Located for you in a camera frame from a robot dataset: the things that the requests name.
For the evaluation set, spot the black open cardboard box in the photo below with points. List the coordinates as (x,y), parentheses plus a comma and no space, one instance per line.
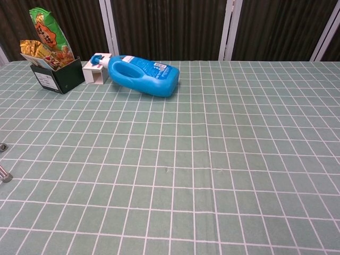
(69,77)

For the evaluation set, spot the white partition frame post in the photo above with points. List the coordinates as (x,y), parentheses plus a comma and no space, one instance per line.
(112,40)
(225,32)
(322,40)
(2,55)

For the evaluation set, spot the dark ribbed partition panel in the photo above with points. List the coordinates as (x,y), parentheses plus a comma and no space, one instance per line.
(79,26)
(170,26)
(279,26)

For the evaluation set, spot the green checked tablecloth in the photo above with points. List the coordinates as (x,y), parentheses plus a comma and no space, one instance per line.
(186,159)

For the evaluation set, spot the small white cardboard box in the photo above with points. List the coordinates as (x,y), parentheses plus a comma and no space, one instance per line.
(90,71)

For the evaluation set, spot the gold snack bag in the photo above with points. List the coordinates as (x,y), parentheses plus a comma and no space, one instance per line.
(34,49)

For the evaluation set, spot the blue detergent pump bottle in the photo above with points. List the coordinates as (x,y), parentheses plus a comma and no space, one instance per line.
(148,77)

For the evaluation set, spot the green snack bag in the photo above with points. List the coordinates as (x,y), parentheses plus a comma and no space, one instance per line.
(47,29)

